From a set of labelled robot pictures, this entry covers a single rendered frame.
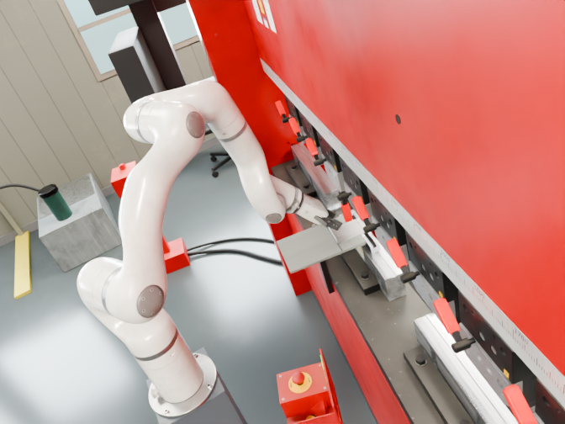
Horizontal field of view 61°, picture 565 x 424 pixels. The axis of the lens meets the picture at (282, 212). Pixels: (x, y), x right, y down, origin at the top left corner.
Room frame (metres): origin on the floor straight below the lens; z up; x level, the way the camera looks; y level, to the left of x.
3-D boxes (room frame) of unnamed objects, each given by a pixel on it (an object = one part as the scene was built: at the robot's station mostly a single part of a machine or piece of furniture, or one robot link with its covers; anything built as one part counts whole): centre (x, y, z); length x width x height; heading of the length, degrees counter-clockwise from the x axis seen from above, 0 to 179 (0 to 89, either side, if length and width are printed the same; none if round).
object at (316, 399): (0.88, 0.11, 0.75); 0.20 x 0.16 x 0.18; 176
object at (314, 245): (1.27, -0.08, 1.00); 0.26 x 0.18 x 0.01; 95
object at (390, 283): (1.23, -0.24, 0.92); 0.39 x 0.06 x 0.10; 5
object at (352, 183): (1.11, -0.24, 1.26); 0.15 x 0.09 x 0.17; 5
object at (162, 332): (0.89, 0.42, 1.30); 0.19 x 0.12 x 0.24; 45
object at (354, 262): (1.24, -0.18, 0.89); 0.30 x 0.05 x 0.03; 5
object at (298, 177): (1.87, -0.13, 0.89); 0.30 x 0.05 x 0.03; 5
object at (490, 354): (0.51, -0.29, 1.26); 0.15 x 0.09 x 0.17; 5
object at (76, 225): (3.62, 1.72, 0.38); 0.78 x 0.64 x 0.75; 16
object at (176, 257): (2.85, 0.87, 0.42); 0.25 x 0.20 x 0.83; 95
